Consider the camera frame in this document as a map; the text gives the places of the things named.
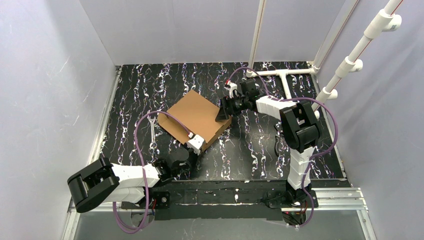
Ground brown cardboard box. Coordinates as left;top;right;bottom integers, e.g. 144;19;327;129
157;90;232;152

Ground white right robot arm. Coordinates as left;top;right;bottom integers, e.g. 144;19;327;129
215;79;322;191

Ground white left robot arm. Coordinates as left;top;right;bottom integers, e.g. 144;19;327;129
67;147;200;213

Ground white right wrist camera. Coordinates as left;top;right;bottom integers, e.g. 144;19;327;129
224;79;238;95

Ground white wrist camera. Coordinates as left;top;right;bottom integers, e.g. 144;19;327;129
224;79;238;95
186;132;205;155

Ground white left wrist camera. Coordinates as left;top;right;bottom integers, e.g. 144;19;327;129
186;132;205;155

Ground black handled pliers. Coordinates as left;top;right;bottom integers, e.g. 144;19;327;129
274;131;290;158

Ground white PVC pipe frame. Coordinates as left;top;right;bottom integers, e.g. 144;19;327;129
246;0;359;99

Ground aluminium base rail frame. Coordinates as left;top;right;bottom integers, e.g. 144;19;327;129
66;178;367;228

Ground white PVC camera pole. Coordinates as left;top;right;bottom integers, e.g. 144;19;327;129
316;0;403;104

